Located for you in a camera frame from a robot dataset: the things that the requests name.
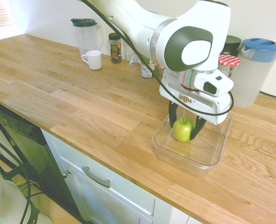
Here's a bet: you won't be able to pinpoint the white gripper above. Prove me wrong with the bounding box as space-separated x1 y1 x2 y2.
159 69 232 141

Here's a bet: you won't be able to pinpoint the green apple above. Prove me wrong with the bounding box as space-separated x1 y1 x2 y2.
172 117 196 143

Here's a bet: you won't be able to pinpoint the clear plastic container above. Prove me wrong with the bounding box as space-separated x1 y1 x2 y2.
152 111 234 179

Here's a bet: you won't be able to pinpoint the small clear jar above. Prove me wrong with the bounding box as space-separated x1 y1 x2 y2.
156 64 165 80

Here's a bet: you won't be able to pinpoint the small white cup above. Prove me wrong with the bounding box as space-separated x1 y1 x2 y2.
140 60 156 78

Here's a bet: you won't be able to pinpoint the jar red checkered lid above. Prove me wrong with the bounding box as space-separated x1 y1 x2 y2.
218 54 241 80

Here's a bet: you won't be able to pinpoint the clear pitcher blue lid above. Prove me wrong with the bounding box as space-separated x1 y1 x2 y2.
232 38 276 108

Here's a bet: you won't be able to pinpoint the clear glass with letters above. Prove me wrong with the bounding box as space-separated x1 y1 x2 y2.
124 43 141 68

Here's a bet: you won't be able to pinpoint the white drawer front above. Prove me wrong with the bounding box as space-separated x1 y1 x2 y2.
40 129 156 217

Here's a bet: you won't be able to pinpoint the dark jar black lid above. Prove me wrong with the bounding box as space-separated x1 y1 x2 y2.
221 35 242 58

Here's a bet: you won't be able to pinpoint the spice jar black lid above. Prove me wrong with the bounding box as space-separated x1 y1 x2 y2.
108 32 123 64

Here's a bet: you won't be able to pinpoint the white ceramic mug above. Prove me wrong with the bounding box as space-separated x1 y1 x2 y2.
81 50 103 70

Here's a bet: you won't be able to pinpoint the white cabinet door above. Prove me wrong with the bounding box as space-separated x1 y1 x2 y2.
62 161 154 224

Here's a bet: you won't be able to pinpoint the clear pitcher green lid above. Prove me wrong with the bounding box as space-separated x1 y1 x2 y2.
70 18 104 58

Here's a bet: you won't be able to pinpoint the black dishwasher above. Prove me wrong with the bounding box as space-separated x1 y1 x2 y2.
0 97 80 219

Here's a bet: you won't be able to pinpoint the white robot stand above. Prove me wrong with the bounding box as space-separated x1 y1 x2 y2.
0 140 55 224

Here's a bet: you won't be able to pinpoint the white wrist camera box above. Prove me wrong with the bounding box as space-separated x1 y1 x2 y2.
194 70 235 97

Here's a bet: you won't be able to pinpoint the black wall cable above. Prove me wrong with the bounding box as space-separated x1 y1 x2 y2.
258 90 276 111

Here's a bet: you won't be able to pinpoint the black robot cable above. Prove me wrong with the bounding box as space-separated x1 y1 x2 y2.
80 0 234 117

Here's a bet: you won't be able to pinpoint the silver drawer handle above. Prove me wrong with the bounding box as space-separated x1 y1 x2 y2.
81 166 111 189

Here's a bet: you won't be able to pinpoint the black floor cables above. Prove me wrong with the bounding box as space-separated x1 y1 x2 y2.
0 133 41 224

